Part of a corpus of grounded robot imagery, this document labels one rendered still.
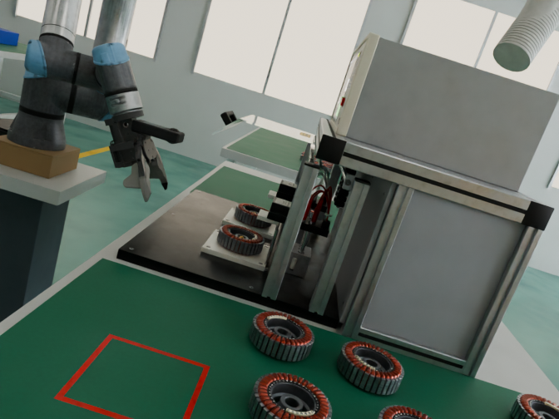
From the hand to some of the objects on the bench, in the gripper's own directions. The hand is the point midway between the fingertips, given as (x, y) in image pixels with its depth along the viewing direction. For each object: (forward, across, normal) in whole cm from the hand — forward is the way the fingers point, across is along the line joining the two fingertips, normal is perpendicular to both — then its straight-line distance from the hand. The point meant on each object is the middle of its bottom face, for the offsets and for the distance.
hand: (160, 194), depth 115 cm
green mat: (+31, -77, +34) cm, 89 cm away
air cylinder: (+25, 0, +27) cm, 37 cm away
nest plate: (+18, 0, +15) cm, 23 cm away
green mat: (+31, +52, +34) cm, 70 cm away
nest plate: (+18, -24, +15) cm, 33 cm away
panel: (+30, -12, +37) cm, 49 cm away
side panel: (+40, +20, +48) cm, 66 cm away
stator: (+37, +51, +44) cm, 76 cm away
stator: (+16, -24, +16) cm, 33 cm away
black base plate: (+20, -12, +15) cm, 28 cm away
